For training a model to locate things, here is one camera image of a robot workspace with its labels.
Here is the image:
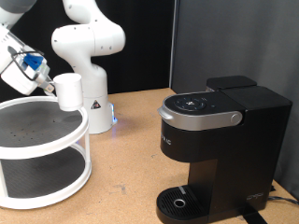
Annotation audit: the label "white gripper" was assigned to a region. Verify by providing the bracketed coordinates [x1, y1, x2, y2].
[0, 49, 56, 96]

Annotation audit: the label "white mug green-taped handle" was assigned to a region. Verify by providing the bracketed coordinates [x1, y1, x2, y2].
[45, 73, 84, 112]

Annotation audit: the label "black Keurig coffee machine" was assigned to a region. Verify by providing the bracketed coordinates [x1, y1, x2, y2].
[156, 75, 293, 224]

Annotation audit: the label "white two-tier turntable shelf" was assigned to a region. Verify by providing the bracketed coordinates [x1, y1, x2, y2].
[0, 95, 93, 210]

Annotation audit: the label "black backdrop curtain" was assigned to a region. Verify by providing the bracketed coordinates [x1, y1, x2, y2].
[0, 0, 178, 104]

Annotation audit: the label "gray backdrop curtain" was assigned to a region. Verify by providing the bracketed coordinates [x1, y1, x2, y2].
[170, 0, 299, 200]

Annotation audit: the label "black tape strip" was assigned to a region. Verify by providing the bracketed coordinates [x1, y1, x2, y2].
[238, 203, 266, 224]

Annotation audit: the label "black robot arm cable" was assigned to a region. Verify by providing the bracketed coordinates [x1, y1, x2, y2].
[0, 48, 46, 82]

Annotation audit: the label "black machine power cable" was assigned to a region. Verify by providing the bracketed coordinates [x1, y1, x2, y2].
[268, 195, 299, 206]

